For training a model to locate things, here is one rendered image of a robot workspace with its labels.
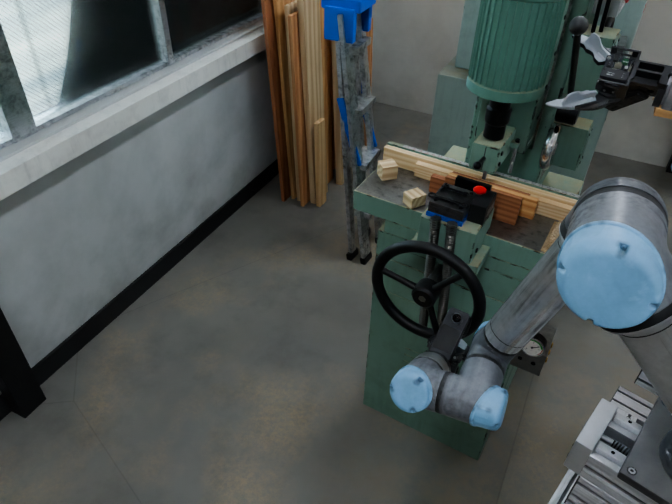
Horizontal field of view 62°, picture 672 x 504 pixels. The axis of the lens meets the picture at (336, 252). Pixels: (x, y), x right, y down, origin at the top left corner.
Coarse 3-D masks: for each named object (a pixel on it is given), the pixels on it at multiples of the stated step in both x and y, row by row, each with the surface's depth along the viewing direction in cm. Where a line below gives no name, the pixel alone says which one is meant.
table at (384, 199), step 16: (368, 176) 157; (400, 176) 157; (368, 192) 151; (384, 192) 151; (400, 192) 151; (368, 208) 152; (384, 208) 149; (400, 208) 146; (416, 208) 145; (400, 224) 150; (416, 224) 147; (496, 224) 141; (528, 224) 141; (544, 224) 141; (496, 240) 137; (512, 240) 136; (528, 240) 136; (544, 240) 136; (480, 256) 135; (496, 256) 139; (512, 256) 137; (528, 256) 134
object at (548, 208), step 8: (416, 168) 156; (424, 168) 155; (432, 168) 153; (440, 168) 153; (416, 176) 157; (424, 176) 156; (544, 200) 142; (552, 200) 142; (544, 208) 143; (552, 208) 141; (560, 208) 140; (568, 208) 140; (552, 216) 143; (560, 216) 142
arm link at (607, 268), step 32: (608, 192) 72; (640, 192) 71; (576, 224) 70; (608, 224) 66; (640, 224) 66; (576, 256) 65; (608, 256) 63; (640, 256) 62; (576, 288) 67; (608, 288) 65; (640, 288) 63; (608, 320) 67; (640, 320) 65; (640, 352) 71
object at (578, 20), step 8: (576, 16) 106; (576, 24) 105; (584, 24) 105; (576, 32) 106; (584, 32) 106; (576, 40) 110; (576, 48) 112; (576, 56) 115; (576, 64) 119; (576, 72) 123; (568, 88) 129; (560, 112) 139; (568, 112) 139; (576, 112) 138; (560, 120) 141; (568, 120) 140; (576, 120) 142
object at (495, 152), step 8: (512, 128) 144; (480, 136) 141; (504, 136) 141; (512, 136) 144; (480, 144) 138; (488, 144) 138; (496, 144) 138; (504, 144) 138; (472, 152) 140; (480, 152) 139; (488, 152) 138; (496, 152) 137; (504, 152) 142; (472, 160) 141; (488, 160) 139; (496, 160) 138; (480, 168) 141; (488, 168) 140; (496, 168) 140
